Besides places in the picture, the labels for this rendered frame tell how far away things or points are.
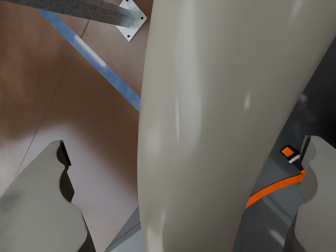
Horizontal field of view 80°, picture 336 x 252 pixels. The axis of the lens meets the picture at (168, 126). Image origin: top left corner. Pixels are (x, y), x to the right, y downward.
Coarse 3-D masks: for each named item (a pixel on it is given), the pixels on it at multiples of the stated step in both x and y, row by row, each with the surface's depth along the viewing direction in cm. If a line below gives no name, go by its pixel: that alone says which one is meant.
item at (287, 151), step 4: (284, 148) 122; (288, 148) 121; (292, 148) 121; (280, 152) 124; (284, 152) 123; (288, 152) 122; (292, 152) 121; (296, 152) 121; (284, 156) 124; (288, 156) 123; (292, 156) 122; (296, 156) 120; (288, 160) 122; (292, 160) 121; (296, 160) 120; (296, 164) 120; (300, 164) 119; (300, 168) 120; (304, 172) 118
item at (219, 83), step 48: (192, 0) 2; (240, 0) 2; (288, 0) 2; (192, 48) 3; (240, 48) 2; (288, 48) 2; (144, 96) 4; (192, 96) 3; (240, 96) 3; (288, 96) 3; (144, 144) 4; (192, 144) 3; (240, 144) 3; (144, 192) 5; (192, 192) 4; (240, 192) 4; (144, 240) 6; (192, 240) 5
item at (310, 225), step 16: (304, 144) 10; (320, 144) 9; (304, 160) 10; (320, 160) 8; (304, 176) 9; (320, 176) 8; (304, 192) 9; (320, 192) 7; (304, 208) 7; (320, 208) 7; (304, 224) 6; (320, 224) 6; (288, 240) 6; (304, 240) 6; (320, 240) 6
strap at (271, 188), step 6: (300, 174) 124; (282, 180) 130; (288, 180) 128; (294, 180) 127; (300, 180) 126; (270, 186) 134; (276, 186) 132; (282, 186) 131; (258, 192) 138; (264, 192) 136; (252, 198) 141; (258, 198) 139; (246, 204) 144
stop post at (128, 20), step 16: (16, 0) 70; (32, 0) 74; (48, 0) 78; (64, 0) 83; (80, 0) 90; (96, 0) 103; (128, 0) 130; (80, 16) 97; (96, 16) 105; (112, 16) 114; (128, 16) 125; (144, 16) 130; (128, 32) 137
